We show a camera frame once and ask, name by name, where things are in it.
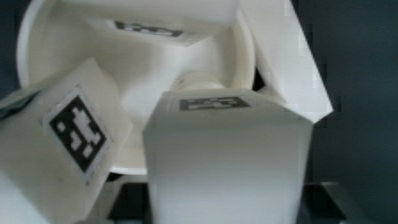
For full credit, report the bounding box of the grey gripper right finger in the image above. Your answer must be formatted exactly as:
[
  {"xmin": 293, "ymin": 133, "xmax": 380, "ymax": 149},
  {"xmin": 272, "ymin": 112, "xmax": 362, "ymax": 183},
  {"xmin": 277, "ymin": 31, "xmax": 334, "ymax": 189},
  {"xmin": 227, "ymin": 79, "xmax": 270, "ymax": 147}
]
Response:
[{"xmin": 304, "ymin": 182, "xmax": 371, "ymax": 224}]

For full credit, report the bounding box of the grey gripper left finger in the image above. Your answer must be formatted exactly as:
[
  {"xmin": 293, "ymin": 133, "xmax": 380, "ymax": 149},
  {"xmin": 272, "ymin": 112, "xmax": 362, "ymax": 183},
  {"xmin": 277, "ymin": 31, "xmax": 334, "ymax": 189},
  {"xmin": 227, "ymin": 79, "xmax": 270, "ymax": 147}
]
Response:
[{"xmin": 76, "ymin": 175, "xmax": 147, "ymax": 224}]

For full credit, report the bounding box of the white stool leg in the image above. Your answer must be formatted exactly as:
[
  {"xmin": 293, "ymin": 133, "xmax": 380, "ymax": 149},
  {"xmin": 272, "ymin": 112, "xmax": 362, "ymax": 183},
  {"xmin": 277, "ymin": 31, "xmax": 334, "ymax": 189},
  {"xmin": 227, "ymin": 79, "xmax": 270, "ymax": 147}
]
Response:
[
  {"xmin": 62, "ymin": 0, "xmax": 240, "ymax": 46},
  {"xmin": 0, "ymin": 59, "xmax": 133, "ymax": 224},
  {"xmin": 142, "ymin": 72, "xmax": 312, "ymax": 224}
]

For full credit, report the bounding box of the white U-shaped fence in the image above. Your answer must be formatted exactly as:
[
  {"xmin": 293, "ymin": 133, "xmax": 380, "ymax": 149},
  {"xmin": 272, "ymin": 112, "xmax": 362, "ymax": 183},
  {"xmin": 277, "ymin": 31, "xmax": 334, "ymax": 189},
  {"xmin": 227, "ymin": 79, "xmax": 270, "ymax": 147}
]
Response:
[{"xmin": 240, "ymin": 0, "xmax": 334, "ymax": 123}]

